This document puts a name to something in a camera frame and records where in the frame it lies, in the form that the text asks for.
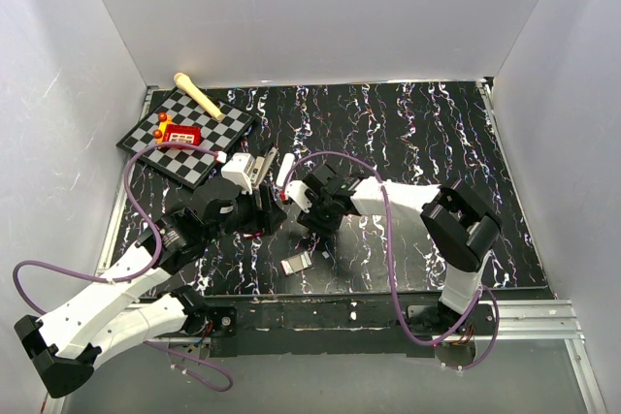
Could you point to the black white chessboard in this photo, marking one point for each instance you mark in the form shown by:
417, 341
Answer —
178, 118

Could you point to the open staple box tray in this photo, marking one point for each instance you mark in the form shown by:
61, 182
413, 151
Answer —
296, 263

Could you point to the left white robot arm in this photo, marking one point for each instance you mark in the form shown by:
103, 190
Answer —
66, 345

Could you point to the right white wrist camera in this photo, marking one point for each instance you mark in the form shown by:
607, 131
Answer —
301, 195

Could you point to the red yellow toy bus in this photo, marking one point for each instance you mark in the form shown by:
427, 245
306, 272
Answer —
167, 131

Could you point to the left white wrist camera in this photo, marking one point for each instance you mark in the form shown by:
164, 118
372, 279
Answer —
238, 169

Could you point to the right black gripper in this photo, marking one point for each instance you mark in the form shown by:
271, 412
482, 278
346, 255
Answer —
311, 220

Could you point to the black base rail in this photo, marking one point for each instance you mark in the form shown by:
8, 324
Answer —
342, 325

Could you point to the right aluminium frame rail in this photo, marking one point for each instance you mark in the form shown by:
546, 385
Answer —
538, 319

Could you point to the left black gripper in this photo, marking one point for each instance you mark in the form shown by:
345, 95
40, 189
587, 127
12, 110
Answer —
266, 217

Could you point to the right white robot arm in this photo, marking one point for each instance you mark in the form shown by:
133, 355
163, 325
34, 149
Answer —
462, 227

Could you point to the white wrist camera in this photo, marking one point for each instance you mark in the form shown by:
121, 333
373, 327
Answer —
301, 195
238, 169

